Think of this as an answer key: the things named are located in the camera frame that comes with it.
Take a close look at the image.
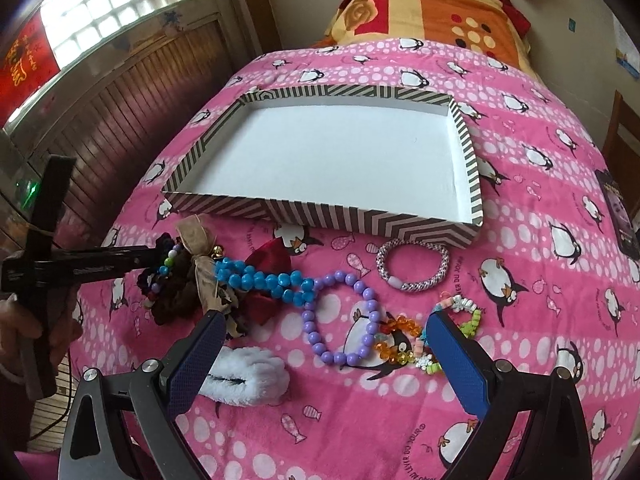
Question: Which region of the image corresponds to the red velvet bow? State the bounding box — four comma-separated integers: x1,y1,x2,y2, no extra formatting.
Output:
242,238,292,325

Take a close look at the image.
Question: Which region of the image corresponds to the orange yellow patterned blanket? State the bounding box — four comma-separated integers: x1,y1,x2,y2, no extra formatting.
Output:
317,0,536,77

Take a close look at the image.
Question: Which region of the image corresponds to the multicolour bead bracelet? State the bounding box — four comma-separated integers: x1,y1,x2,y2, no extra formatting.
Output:
143,242,184,311

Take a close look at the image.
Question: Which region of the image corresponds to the wall calendar poster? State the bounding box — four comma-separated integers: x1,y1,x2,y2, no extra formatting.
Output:
613,16,640,80

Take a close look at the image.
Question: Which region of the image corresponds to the striped cardboard tray box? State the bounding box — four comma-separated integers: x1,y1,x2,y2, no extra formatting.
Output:
163,84,484,248

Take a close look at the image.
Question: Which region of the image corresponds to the black cable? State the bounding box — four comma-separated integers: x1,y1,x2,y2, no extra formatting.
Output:
27,358,74,443

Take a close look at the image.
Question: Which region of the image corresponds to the purple bead bracelet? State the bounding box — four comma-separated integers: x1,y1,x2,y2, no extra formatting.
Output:
300,270,382,366

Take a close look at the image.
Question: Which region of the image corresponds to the red paper window banner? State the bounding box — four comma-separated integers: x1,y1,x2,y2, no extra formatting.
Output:
0,11,60,126

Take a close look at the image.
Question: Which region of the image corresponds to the blue bead bracelet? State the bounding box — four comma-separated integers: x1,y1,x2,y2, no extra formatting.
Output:
214,257,317,309

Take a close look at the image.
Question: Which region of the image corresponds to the brown wooden chair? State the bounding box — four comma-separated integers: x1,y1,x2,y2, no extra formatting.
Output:
602,90,639,216

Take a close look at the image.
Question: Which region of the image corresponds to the left hand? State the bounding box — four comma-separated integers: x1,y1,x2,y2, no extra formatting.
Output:
1,286,82,384

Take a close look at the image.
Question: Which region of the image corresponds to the green pastel bead bracelet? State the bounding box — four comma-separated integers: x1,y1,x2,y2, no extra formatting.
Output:
413,294,484,376

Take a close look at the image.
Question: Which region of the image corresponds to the white fluffy scrunchie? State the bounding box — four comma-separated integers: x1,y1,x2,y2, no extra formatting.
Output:
198,346,290,408

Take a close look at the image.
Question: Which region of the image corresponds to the pink penguin bedspread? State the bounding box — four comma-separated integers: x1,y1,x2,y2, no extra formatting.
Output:
67,37,640,480

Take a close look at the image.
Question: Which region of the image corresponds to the black smartphone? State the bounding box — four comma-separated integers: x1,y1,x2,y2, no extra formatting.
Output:
594,170,639,261

